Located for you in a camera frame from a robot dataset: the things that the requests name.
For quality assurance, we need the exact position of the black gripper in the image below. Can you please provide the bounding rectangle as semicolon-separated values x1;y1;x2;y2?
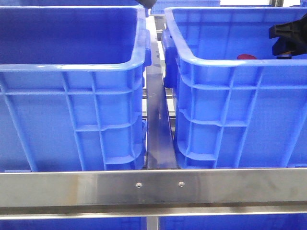
269;14;307;59

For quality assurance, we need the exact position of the red button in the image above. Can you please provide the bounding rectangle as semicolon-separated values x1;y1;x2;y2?
237;54;257;60

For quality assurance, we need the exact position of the right blue plastic bin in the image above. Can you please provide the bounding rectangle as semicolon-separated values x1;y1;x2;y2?
162;7;307;169

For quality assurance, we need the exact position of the blue plastic bin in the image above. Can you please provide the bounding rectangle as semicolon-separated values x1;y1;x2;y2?
0;6;151;173
162;7;307;169

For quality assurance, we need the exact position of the rear right blue bin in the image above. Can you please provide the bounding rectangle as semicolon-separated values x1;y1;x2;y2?
151;0;220;15

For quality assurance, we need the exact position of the steel centre divider bar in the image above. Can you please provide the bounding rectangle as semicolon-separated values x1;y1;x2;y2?
145;38;177;170

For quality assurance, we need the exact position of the lower right blue bin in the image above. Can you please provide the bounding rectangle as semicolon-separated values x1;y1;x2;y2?
160;214;307;230

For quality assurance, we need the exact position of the left blue plastic bin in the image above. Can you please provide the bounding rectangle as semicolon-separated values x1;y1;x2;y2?
0;6;151;173

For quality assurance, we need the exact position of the lower left blue bin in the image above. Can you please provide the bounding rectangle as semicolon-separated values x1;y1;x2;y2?
0;217;146;230

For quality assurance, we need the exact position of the rear left blue bin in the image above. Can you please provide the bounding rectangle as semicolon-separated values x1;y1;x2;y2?
0;0;148;21

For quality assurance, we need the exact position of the steel front rail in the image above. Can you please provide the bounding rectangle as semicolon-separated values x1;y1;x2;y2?
0;168;307;219

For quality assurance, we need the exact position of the right rail screw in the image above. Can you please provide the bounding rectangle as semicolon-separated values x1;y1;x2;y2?
178;181;185;187

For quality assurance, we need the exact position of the rail screw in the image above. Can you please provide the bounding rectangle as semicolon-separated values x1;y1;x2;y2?
136;182;142;188
178;181;185;187

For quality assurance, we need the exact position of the left rail screw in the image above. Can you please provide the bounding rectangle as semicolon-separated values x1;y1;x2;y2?
136;182;142;188

